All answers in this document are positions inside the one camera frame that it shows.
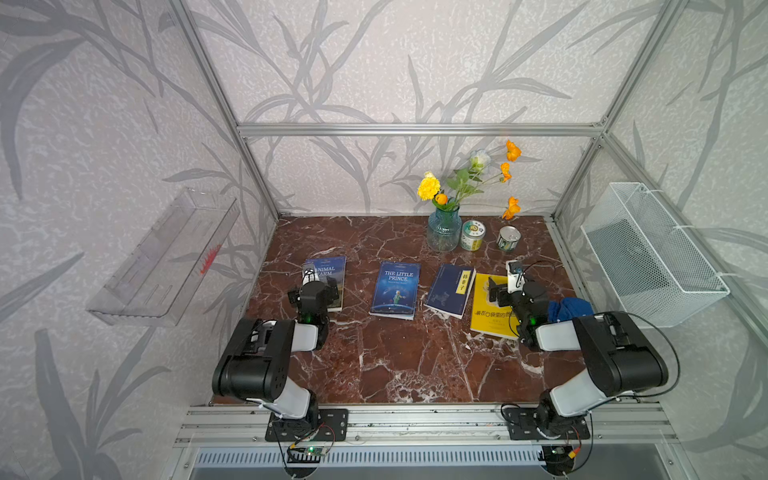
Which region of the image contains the blue cloth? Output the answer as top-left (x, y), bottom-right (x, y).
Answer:
top-left (548, 297), bottom-right (594, 323)

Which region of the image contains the yellow book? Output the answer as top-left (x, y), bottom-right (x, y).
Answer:
top-left (470, 273), bottom-right (519, 339)

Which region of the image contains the dark navy Chinese book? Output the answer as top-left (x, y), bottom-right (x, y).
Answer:
top-left (425, 264), bottom-right (476, 319)

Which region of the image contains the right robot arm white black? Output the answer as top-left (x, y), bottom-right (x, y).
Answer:
top-left (489, 282), bottom-right (669, 439)

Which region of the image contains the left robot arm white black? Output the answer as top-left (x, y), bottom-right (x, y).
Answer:
top-left (212, 279), bottom-right (339, 430)

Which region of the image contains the Animal Farm book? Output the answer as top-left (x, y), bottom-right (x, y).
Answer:
top-left (302, 256), bottom-right (346, 312)

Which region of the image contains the The Little Prince blue book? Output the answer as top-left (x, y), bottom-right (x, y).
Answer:
top-left (369, 261), bottom-right (421, 320)

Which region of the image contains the open silver tin can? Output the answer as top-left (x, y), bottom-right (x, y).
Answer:
top-left (496, 225), bottom-right (522, 252)

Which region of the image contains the green white tin can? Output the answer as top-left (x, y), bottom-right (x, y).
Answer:
top-left (460, 220), bottom-right (486, 252)

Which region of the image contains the glass vase teal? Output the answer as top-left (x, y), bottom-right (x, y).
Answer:
top-left (426, 207), bottom-right (463, 252)

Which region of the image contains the yellow orange flower bouquet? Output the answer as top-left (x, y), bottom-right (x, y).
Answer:
top-left (417, 140), bottom-right (522, 212)

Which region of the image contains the left circuit board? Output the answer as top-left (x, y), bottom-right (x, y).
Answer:
top-left (286, 443), bottom-right (334, 464)

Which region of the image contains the circuit board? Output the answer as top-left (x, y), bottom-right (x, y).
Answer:
top-left (539, 445), bottom-right (580, 471)
top-left (286, 443), bottom-right (334, 464)

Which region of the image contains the right circuit board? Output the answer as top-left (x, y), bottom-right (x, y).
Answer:
top-left (539, 445), bottom-right (580, 471)

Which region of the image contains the clear acrylic shelf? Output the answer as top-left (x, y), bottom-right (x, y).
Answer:
top-left (86, 187), bottom-right (241, 327)

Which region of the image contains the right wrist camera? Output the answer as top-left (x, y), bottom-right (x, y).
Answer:
top-left (505, 260), bottom-right (525, 293)

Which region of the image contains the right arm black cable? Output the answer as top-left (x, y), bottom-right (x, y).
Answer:
top-left (623, 311), bottom-right (682, 400)

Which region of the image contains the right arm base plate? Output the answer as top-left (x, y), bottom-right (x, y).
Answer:
top-left (500, 403), bottom-right (592, 441)

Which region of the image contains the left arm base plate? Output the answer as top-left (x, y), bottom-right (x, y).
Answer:
top-left (265, 408), bottom-right (349, 443)

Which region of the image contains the white wire basket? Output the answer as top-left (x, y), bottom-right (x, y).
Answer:
top-left (581, 182), bottom-right (730, 328)

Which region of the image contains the aluminium front rail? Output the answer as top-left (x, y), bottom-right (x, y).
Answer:
top-left (173, 402), bottom-right (680, 448)

